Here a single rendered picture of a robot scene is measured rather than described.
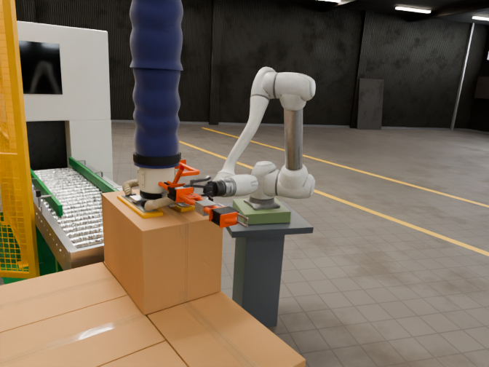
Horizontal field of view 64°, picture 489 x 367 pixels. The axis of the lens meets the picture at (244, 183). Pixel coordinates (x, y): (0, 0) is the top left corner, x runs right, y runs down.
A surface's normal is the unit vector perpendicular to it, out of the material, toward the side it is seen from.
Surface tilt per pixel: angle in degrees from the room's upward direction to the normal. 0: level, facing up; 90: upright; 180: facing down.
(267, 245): 90
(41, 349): 0
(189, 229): 89
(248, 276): 90
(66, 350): 0
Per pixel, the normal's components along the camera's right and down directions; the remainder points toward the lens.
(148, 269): 0.58, 0.24
